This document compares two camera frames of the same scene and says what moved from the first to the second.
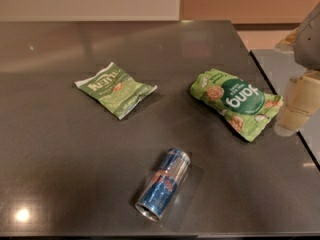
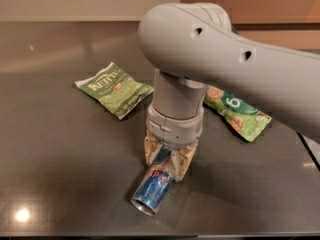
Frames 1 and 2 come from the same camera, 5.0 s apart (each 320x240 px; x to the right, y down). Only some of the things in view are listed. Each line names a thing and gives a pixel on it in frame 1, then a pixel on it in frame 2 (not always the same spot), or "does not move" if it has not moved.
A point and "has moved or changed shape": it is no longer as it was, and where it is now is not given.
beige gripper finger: (302, 100) -> (180, 159)
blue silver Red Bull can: (163, 184) has moved or changed shape
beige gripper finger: (287, 45) -> (152, 148)
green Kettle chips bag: (115, 91) does not move
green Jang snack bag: (247, 109) does not move
